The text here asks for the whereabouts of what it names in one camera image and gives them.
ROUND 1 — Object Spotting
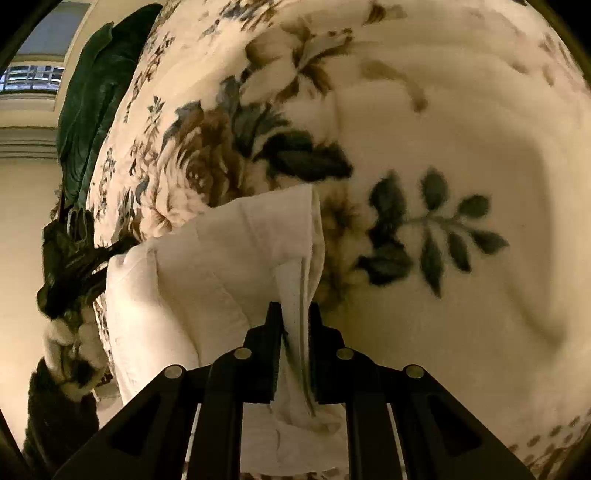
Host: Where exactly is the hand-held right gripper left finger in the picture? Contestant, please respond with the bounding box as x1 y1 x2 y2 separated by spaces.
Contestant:
53 302 284 480

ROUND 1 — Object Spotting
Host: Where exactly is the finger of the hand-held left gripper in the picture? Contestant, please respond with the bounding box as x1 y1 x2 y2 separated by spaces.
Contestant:
95 236 140 268

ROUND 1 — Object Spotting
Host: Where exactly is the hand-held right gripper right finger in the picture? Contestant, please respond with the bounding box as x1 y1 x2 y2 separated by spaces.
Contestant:
307 302 537 480

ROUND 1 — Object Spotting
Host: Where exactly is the white towel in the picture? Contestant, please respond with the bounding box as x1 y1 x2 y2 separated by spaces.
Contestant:
106 184 352 477

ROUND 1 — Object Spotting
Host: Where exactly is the dark green cushion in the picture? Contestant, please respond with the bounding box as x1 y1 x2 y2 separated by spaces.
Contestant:
55 4 163 214

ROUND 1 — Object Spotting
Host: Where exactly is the window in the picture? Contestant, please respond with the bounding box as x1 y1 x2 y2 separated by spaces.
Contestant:
0 0 94 95

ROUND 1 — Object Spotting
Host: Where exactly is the brown spotted blanket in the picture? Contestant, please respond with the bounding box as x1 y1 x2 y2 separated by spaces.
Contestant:
505 413 585 478

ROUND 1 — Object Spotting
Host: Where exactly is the floral fleece blanket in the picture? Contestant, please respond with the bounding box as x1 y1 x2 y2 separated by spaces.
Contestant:
87 0 591 477

